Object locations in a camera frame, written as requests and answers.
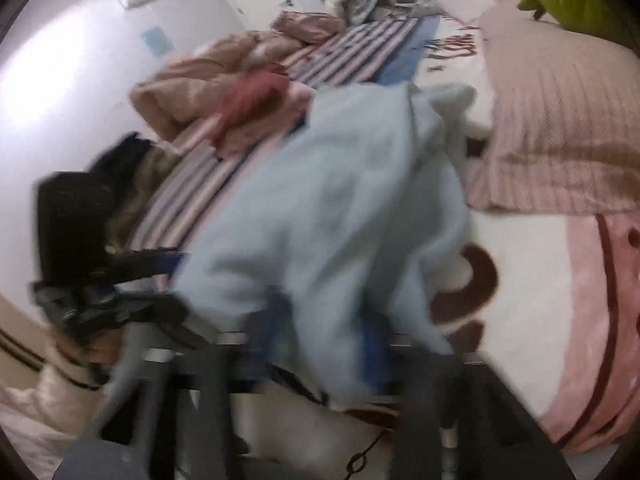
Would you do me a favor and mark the brown furry cloth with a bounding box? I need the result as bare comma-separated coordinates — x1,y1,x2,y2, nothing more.
107,152,176,251

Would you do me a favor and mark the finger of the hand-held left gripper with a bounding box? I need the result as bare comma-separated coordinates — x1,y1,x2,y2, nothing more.
102,247,188,283
82,292,213,353

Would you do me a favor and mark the black garment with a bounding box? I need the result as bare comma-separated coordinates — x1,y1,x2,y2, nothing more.
35,132,151,286

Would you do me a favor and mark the pink satin cloth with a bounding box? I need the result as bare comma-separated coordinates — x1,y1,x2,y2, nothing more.
272,11,346,45

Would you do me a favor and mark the pink quilt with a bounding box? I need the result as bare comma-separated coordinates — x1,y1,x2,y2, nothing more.
130,30,301,141

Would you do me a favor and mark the striped bed sheet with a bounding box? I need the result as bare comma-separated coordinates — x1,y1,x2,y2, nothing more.
107,12,640,456

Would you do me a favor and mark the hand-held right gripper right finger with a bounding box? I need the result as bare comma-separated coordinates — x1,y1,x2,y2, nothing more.
357,317,576,480

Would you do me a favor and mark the black cord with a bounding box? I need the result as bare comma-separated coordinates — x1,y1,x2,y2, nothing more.
345,427,388,476

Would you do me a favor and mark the dark red garment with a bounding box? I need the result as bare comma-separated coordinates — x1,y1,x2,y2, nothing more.
212,71,288,131

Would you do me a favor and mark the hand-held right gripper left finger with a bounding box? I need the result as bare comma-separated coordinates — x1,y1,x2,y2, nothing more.
100,287,296,480

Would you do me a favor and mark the blue wall poster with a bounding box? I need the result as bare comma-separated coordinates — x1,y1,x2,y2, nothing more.
140,26,176,56

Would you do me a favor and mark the plain pink pillow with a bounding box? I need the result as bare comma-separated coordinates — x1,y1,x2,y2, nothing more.
437,0,531,23

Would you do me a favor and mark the person's left forearm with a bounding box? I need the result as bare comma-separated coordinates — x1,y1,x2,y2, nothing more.
0,355,116,466

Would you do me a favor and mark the pink ribbed pillow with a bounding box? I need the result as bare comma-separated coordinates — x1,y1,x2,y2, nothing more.
465,22,640,216

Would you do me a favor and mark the light blue garment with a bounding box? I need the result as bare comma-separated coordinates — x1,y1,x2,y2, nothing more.
172,81,478,396

